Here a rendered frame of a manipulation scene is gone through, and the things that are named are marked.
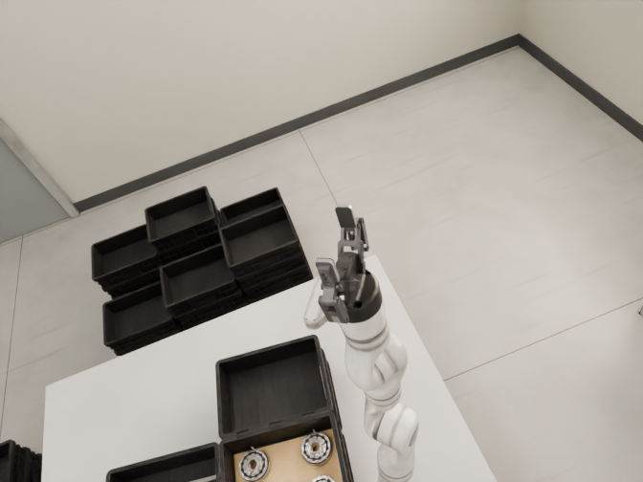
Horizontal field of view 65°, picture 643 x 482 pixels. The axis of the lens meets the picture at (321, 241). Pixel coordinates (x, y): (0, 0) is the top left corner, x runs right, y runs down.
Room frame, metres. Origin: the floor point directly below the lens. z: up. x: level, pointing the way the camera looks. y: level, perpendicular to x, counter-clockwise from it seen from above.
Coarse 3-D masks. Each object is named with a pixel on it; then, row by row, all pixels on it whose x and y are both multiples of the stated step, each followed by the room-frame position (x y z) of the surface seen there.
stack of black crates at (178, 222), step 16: (192, 192) 2.39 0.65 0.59; (208, 192) 2.34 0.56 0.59; (160, 208) 2.37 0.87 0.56; (176, 208) 2.38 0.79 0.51; (192, 208) 2.36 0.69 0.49; (208, 208) 2.32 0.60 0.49; (160, 224) 2.32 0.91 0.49; (176, 224) 2.27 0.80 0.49; (192, 224) 2.12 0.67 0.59; (208, 224) 2.12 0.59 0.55; (160, 240) 2.09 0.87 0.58; (176, 240) 2.10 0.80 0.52; (192, 240) 2.10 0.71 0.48; (208, 240) 2.12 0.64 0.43; (176, 256) 2.09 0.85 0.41
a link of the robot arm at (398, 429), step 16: (384, 416) 0.39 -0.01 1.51; (400, 416) 0.38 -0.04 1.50; (416, 416) 0.38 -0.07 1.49; (384, 432) 0.36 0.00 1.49; (400, 432) 0.35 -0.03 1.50; (416, 432) 0.35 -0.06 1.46; (384, 448) 0.39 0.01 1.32; (400, 448) 0.33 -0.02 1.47; (384, 464) 0.36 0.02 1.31; (400, 464) 0.33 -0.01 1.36
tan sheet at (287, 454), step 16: (272, 448) 0.66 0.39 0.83; (288, 448) 0.64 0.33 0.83; (272, 464) 0.61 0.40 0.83; (288, 464) 0.59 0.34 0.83; (304, 464) 0.57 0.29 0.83; (336, 464) 0.54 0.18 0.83; (240, 480) 0.59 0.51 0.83; (272, 480) 0.56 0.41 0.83; (288, 480) 0.54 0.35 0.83; (304, 480) 0.52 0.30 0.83; (336, 480) 0.49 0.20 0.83
